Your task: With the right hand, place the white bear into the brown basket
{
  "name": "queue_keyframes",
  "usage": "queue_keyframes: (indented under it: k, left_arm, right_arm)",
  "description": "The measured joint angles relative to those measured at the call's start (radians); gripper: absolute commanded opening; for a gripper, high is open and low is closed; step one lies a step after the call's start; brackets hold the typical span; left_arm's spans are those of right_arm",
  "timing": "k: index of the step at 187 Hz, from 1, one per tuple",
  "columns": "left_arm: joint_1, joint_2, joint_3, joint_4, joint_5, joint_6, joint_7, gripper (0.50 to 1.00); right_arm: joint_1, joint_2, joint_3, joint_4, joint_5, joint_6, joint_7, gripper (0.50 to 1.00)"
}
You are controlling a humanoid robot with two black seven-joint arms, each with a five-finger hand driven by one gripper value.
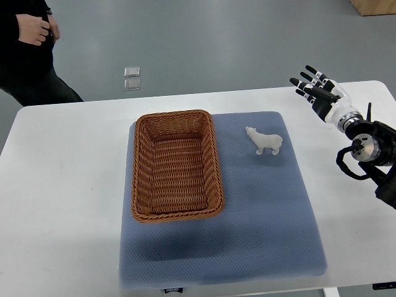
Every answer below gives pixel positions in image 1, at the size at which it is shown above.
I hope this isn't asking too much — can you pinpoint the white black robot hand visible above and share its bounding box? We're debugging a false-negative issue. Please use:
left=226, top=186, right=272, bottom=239
left=290, top=65, right=363, bottom=133

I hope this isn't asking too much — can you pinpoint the wooden box corner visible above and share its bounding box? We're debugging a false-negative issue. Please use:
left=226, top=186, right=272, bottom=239
left=350, top=0, right=396, bottom=16

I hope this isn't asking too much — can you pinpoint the white bear figurine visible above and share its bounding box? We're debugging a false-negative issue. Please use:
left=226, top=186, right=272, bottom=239
left=245, top=127, right=283, bottom=155

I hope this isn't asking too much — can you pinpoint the black table control panel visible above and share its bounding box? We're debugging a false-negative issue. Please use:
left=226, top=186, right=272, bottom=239
left=372, top=282, right=396, bottom=290

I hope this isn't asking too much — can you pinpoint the person in black clothes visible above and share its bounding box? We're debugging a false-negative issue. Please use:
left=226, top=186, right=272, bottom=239
left=1, top=1, right=83, bottom=106

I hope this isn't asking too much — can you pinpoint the blue textured mat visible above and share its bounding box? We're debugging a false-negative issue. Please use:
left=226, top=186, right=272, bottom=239
left=119, top=111, right=327, bottom=290

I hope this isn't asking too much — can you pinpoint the upper silver floor plate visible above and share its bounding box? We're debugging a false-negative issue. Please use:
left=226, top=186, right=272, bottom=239
left=124, top=66, right=140, bottom=77

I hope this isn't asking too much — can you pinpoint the black mat label tag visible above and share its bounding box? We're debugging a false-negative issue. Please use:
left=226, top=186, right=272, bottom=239
left=164, top=288, right=183, bottom=294

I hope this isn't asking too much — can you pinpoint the brown wicker basket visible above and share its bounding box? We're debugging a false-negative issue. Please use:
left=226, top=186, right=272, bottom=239
left=131, top=110, right=225, bottom=223

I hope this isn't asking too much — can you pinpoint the person's bare hand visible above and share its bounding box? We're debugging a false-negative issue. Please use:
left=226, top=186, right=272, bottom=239
left=16, top=14, right=60, bottom=46

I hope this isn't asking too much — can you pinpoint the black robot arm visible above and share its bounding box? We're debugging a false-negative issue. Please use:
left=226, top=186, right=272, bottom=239
left=336, top=103, right=395, bottom=208

